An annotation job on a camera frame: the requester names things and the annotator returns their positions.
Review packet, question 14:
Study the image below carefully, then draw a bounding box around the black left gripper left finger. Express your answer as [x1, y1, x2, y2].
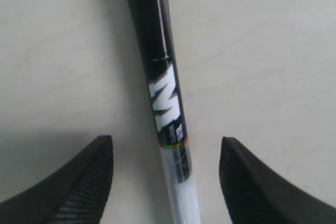
[1, 135, 113, 223]

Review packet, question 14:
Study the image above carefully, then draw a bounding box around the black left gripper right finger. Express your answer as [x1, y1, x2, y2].
[218, 137, 335, 223]

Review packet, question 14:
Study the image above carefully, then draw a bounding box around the black and white marker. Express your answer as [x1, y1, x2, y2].
[127, 0, 201, 223]

